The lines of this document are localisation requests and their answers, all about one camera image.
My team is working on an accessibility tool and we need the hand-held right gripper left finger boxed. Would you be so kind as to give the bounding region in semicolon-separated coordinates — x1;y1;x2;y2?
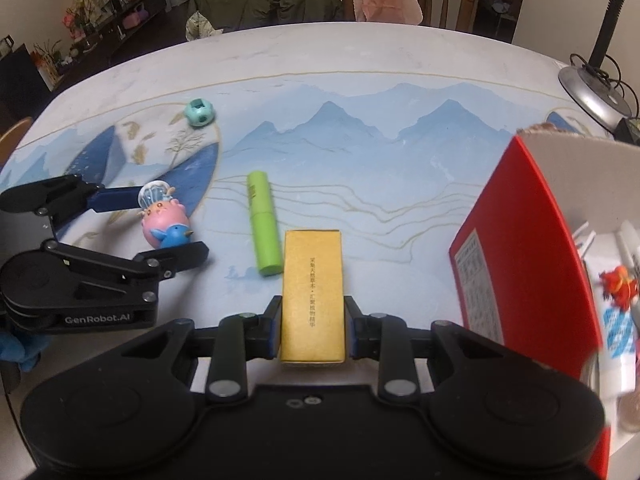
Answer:
132;295;284;404

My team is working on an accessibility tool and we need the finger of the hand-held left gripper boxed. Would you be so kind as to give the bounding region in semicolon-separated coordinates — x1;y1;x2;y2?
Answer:
0;174;145;233
42;239;210;282

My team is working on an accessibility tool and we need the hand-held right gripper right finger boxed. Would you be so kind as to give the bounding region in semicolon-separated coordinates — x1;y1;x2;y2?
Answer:
343;295;504;404

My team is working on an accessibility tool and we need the pink and blue figurine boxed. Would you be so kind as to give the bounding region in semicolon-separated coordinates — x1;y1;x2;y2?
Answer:
137;182;195;250

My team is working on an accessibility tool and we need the yellow cardboard box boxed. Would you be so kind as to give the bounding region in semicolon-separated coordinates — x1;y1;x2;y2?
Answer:
279;229;347;365

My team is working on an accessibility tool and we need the red cardboard box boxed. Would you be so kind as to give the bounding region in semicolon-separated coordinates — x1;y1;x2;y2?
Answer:
448;132;640;480

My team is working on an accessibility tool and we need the person's left hand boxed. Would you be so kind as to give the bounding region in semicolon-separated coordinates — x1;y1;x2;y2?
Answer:
0;329;52;367

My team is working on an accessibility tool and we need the bright green tube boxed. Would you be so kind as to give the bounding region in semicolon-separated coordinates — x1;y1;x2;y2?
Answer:
247;170;282;277

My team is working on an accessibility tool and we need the teal ball toy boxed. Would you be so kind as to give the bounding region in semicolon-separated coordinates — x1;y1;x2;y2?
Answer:
184;99;217;128

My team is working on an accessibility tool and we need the black cabinet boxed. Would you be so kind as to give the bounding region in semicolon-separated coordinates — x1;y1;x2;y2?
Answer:
0;42;52;127

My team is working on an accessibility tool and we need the low dark sideboard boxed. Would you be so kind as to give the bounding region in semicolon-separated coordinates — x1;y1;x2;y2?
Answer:
49;0;172;82

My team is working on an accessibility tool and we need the floral cloth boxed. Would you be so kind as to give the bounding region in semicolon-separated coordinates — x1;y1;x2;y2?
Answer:
185;11;224;42

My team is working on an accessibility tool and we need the blue striped packet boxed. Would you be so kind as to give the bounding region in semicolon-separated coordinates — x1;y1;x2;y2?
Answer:
602;305;640;362

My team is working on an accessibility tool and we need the orange toy figure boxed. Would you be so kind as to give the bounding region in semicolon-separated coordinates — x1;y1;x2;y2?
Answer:
599;266;640;312

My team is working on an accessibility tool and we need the silver desk lamp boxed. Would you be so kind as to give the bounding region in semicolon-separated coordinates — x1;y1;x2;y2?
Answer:
557;0;640;134

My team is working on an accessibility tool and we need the black power adapter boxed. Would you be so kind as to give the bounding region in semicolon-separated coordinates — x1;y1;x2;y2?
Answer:
613;118;640;144

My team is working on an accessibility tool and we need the black cable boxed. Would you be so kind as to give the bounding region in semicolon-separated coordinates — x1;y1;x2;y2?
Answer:
569;52;637;107

